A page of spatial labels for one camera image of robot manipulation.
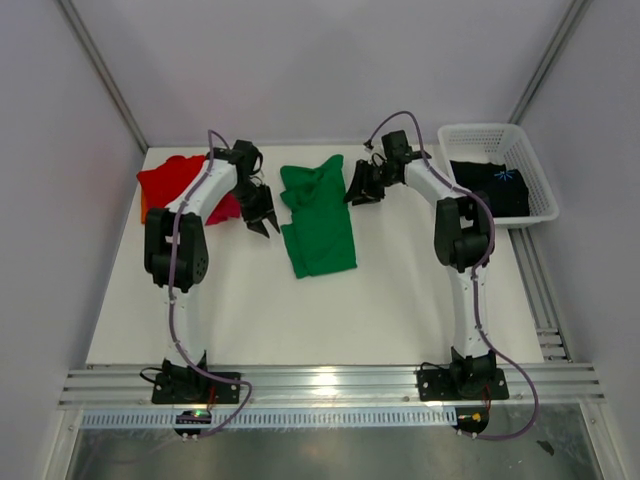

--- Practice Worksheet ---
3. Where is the green t shirt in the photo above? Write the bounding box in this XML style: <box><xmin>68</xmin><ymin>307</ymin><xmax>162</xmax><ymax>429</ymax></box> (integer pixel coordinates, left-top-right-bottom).
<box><xmin>280</xmin><ymin>154</ymin><xmax>357</xmax><ymax>279</ymax></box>

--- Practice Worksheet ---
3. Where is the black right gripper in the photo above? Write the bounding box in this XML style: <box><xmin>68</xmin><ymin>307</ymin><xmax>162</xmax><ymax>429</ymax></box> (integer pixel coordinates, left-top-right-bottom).
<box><xmin>342</xmin><ymin>159</ymin><xmax>399</xmax><ymax>207</ymax></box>

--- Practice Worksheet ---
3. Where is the right black controller board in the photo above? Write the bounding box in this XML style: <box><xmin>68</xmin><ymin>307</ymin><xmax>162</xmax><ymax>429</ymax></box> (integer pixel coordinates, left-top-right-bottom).
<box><xmin>453</xmin><ymin>409</ymin><xmax>490</xmax><ymax>436</ymax></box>

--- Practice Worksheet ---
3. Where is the orange folded t shirt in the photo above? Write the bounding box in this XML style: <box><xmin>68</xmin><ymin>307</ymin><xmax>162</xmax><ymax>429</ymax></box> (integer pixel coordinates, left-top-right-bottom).
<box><xmin>140</xmin><ymin>190</ymin><xmax>148</xmax><ymax>225</ymax></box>

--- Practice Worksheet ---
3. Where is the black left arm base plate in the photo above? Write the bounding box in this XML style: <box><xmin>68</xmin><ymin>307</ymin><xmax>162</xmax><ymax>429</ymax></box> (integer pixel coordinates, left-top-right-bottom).
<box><xmin>151</xmin><ymin>370</ymin><xmax>241</xmax><ymax>405</ymax></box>

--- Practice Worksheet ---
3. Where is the white plastic basket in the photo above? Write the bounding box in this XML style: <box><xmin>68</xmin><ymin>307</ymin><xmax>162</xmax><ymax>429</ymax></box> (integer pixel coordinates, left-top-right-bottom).
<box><xmin>438</xmin><ymin>123</ymin><xmax>559</xmax><ymax>229</ymax></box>

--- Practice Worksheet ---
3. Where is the red folded t shirt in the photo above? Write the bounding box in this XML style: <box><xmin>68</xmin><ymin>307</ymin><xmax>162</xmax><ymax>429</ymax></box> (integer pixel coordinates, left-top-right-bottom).
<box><xmin>136</xmin><ymin>155</ymin><xmax>205</xmax><ymax>211</ymax></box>

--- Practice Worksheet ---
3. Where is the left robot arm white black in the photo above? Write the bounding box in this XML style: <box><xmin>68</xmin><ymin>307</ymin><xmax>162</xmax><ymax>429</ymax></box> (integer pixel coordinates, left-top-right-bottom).
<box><xmin>144</xmin><ymin>140</ymin><xmax>280</xmax><ymax>404</ymax></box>

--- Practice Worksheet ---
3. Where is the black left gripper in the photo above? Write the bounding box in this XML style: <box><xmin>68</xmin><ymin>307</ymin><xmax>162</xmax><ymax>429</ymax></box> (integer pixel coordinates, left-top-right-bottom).
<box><xmin>229</xmin><ymin>180</ymin><xmax>280</xmax><ymax>237</ymax></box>

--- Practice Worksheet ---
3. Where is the aluminium mounting rail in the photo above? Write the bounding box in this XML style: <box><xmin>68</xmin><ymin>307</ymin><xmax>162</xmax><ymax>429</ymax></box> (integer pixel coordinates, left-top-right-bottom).
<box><xmin>58</xmin><ymin>363</ymin><xmax>605</xmax><ymax>409</ymax></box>

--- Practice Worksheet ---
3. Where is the grey slotted cable duct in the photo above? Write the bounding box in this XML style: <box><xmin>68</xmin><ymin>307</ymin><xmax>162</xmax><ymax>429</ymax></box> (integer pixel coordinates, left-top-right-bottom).
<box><xmin>79</xmin><ymin>405</ymin><xmax>456</xmax><ymax>430</ymax></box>

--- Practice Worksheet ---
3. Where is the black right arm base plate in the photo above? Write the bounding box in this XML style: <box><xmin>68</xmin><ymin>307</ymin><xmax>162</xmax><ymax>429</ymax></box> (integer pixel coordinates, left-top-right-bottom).
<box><xmin>416</xmin><ymin>362</ymin><xmax>510</xmax><ymax>401</ymax></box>

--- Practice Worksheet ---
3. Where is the left black controller board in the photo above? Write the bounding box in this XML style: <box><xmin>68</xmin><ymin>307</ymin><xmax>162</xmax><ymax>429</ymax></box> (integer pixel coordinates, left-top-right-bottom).
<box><xmin>173</xmin><ymin>409</ymin><xmax>212</xmax><ymax>437</ymax></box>

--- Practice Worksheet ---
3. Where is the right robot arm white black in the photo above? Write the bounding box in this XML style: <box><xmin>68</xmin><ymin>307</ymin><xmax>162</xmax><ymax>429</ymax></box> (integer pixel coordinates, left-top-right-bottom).
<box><xmin>343</xmin><ymin>130</ymin><xmax>498</xmax><ymax>399</ymax></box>

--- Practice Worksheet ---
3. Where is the black t shirt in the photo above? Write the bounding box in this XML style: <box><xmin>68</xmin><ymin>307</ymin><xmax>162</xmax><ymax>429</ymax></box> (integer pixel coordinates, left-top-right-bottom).
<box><xmin>450</xmin><ymin>161</ymin><xmax>530</xmax><ymax>218</ymax></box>

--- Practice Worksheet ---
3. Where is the black controller board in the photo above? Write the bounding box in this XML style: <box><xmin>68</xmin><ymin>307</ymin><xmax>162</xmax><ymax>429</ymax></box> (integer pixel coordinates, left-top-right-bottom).
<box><xmin>453</xmin><ymin>409</ymin><xmax>490</xmax><ymax>436</ymax></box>
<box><xmin>173</xmin><ymin>409</ymin><xmax>212</xmax><ymax>437</ymax></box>

